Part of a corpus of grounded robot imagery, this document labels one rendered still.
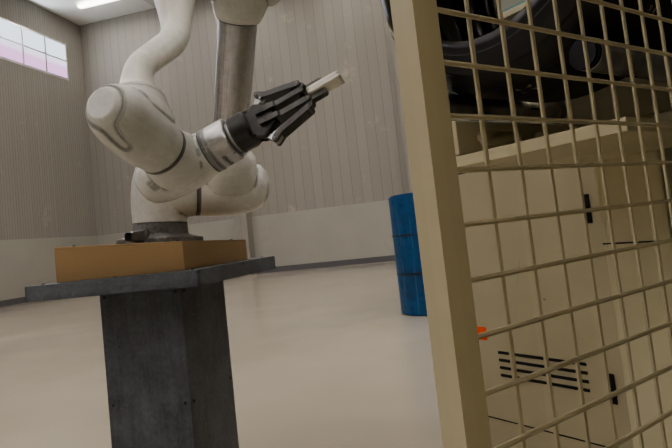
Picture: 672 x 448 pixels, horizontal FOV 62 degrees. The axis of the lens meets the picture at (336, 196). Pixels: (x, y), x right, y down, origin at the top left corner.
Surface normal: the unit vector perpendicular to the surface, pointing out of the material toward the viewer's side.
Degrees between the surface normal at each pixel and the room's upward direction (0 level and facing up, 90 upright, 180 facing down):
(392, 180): 90
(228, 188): 122
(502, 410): 90
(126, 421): 90
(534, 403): 90
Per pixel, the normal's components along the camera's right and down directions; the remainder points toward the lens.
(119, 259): -0.25, -0.04
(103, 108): -0.29, -0.25
